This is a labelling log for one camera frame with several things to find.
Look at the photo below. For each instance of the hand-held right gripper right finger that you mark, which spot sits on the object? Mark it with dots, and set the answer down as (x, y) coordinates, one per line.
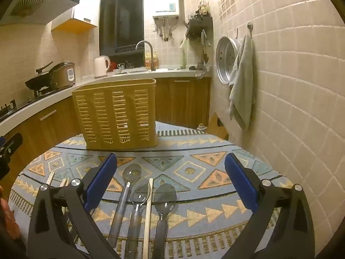
(241, 183)

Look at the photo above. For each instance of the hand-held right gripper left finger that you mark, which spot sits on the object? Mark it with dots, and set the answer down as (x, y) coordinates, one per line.
(100, 183)

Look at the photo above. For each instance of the clear plastic spoon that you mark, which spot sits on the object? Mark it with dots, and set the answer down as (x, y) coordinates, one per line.
(131, 173)
(140, 194)

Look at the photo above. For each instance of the wooden chopstick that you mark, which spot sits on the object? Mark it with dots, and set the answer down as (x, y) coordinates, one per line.
(148, 215)
(50, 178)

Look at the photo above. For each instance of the yellow plastic utensil basket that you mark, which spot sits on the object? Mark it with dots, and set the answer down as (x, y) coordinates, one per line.
(116, 113)

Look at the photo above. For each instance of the hanging kitchen utensils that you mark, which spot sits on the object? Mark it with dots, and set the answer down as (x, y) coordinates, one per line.
(204, 51)

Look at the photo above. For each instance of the person's left hand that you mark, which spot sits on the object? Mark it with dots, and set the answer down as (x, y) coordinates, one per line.
(8, 215)

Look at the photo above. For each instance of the gas stove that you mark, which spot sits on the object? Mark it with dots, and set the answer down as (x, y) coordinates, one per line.
(10, 109)

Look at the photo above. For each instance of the patterned tablecloth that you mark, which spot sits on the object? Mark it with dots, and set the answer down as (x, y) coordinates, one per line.
(194, 194)

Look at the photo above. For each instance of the wooden stool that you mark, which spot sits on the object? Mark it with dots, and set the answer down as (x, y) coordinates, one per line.
(215, 129)

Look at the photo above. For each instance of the black wok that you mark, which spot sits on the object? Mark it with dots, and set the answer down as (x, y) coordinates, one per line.
(37, 82)

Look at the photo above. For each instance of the small white-capped bottle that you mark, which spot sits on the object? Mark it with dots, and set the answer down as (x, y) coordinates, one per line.
(201, 126)

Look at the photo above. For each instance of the brown rice cooker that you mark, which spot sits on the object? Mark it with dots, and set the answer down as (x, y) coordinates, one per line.
(64, 77)

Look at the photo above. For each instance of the grey hanging towel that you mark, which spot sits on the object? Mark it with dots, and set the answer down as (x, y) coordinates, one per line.
(244, 86)

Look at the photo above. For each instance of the white kitchen countertop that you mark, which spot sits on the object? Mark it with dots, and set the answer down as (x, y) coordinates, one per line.
(89, 82)

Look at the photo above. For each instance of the wooden base cabinets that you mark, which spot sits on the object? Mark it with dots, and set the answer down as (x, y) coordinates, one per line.
(183, 99)

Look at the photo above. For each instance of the white electric kettle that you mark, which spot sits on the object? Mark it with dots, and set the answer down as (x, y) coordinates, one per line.
(100, 67)

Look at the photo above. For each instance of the round metal steamer tray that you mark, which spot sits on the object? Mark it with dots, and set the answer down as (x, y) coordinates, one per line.
(225, 59)

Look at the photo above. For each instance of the yellow dish soap bottle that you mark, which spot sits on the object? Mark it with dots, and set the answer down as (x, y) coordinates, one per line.
(148, 60)

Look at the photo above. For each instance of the green bottle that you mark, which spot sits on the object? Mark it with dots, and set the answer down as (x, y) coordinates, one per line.
(183, 58)

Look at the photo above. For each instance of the metal faucet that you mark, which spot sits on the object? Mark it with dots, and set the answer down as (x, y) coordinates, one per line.
(149, 51)

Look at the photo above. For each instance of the range hood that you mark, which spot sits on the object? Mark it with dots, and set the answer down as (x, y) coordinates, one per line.
(35, 0)

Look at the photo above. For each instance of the dark window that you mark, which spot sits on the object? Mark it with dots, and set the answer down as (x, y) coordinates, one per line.
(121, 21)

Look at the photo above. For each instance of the white water heater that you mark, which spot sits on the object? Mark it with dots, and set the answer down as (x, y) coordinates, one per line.
(163, 0)

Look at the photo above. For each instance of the metal wall hook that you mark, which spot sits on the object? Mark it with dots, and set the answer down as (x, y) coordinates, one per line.
(249, 27)

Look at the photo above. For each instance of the white wall cabinet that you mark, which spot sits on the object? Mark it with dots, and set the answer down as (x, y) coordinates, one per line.
(80, 5)

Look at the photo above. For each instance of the black wall spice rack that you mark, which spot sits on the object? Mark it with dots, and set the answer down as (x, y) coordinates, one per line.
(198, 25)

